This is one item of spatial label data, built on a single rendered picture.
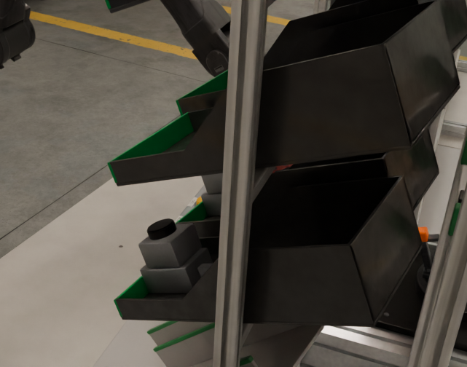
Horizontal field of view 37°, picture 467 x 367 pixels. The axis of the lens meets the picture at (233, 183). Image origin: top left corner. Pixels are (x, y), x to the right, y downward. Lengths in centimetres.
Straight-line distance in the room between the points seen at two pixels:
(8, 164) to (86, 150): 38
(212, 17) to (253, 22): 59
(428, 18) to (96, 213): 105
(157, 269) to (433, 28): 37
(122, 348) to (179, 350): 27
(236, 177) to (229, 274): 9
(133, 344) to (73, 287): 18
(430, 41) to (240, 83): 15
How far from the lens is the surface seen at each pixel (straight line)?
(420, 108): 51
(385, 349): 107
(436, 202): 164
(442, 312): 54
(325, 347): 110
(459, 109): 213
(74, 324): 123
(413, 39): 52
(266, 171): 59
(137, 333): 120
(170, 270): 72
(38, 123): 384
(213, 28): 105
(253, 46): 47
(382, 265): 59
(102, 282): 131
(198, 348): 90
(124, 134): 368
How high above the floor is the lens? 168
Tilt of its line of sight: 31 degrees down
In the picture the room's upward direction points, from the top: 3 degrees clockwise
